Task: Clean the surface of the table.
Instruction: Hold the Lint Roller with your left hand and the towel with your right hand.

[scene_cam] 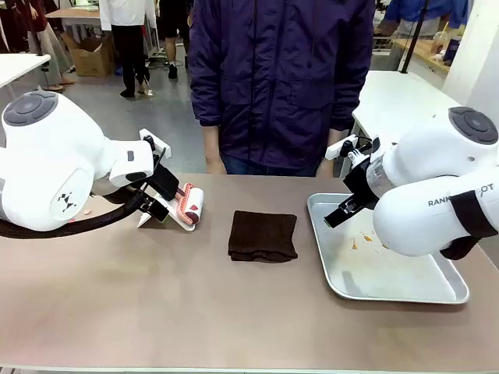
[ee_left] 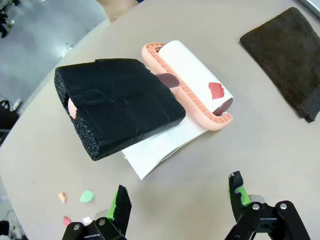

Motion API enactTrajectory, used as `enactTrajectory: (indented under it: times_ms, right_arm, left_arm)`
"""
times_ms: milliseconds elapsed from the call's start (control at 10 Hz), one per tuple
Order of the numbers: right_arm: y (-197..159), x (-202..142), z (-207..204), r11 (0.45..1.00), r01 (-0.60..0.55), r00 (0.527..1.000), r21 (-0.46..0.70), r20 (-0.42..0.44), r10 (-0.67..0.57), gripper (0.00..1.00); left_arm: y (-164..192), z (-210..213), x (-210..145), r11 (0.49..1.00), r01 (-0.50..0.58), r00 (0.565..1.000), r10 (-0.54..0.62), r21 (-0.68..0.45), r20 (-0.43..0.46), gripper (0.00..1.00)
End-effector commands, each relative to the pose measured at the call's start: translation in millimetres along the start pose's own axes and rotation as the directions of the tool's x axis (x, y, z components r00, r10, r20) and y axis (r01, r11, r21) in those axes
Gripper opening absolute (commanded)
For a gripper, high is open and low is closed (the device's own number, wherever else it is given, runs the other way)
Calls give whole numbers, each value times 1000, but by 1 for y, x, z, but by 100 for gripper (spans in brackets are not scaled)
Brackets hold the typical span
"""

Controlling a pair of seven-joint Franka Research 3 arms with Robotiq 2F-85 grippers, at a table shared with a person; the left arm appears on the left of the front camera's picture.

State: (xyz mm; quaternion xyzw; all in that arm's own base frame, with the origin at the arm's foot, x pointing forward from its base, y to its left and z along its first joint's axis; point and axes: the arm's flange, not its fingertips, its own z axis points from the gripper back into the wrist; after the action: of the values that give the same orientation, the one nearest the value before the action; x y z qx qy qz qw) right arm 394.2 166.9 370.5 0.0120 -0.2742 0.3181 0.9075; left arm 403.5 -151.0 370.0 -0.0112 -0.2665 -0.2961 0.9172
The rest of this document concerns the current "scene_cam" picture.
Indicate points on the wooden top table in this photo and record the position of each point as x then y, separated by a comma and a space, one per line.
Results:
74, 13

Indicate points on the person in beige trousers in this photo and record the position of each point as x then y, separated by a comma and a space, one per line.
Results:
52, 50

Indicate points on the orange food crumb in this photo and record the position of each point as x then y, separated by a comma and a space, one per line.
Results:
354, 244
366, 238

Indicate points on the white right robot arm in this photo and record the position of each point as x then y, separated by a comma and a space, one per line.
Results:
425, 159

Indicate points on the dark brown cloth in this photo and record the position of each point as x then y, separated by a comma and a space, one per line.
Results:
262, 235

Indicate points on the small pink paper scrap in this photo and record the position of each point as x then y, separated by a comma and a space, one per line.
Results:
86, 212

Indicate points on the purple jacket torso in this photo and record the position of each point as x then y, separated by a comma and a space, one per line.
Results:
280, 78

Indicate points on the dark blue carton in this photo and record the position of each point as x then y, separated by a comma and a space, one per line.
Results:
452, 50

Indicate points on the black slanted pole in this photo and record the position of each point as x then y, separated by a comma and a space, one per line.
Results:
413, 39

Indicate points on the pink lint roller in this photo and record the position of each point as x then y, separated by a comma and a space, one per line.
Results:
193, 204

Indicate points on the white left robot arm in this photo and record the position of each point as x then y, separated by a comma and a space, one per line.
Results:
47, 156

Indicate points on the person's right forearm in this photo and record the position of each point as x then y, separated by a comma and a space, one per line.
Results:
210, 142

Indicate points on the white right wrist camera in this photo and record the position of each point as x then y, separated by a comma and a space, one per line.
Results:
340, 147

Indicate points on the blue jeans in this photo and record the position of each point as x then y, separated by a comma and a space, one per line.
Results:
269, 167

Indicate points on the wooden counter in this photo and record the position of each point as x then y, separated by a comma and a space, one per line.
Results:
425, 52

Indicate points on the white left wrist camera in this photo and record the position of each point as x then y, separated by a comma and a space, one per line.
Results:
158, 143

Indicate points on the white folded roller stand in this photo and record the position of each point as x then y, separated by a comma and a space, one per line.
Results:
183, 227

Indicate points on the person in blue shirt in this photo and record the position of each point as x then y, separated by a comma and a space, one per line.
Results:
421, 11

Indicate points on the large white table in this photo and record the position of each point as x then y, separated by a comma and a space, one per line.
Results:
397, 105

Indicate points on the white side table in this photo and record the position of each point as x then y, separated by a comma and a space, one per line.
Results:
19, 66

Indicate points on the person in white shirt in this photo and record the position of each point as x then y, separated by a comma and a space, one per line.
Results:
130, 46

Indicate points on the person's right hand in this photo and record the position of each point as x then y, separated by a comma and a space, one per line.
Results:
214, 164

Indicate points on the person's left hand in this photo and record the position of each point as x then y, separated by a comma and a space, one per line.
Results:
326, 168

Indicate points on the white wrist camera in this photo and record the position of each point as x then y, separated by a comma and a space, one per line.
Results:
340, 147
158, 143

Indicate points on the open cardboard box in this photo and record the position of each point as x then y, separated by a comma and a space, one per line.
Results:
91, 58

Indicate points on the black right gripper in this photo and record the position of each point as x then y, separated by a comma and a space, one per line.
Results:
360, 181

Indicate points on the clear plastic cup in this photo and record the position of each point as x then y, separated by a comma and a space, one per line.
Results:
438, 43

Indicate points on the person in black shorts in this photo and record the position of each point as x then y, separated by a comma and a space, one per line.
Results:
171, 27

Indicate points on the person's left forearm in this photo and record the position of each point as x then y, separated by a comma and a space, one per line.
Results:
336, 136

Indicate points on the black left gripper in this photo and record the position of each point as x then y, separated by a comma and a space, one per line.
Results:
165, 182

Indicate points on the silver metal tray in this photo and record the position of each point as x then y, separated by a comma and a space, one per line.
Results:
374, 272

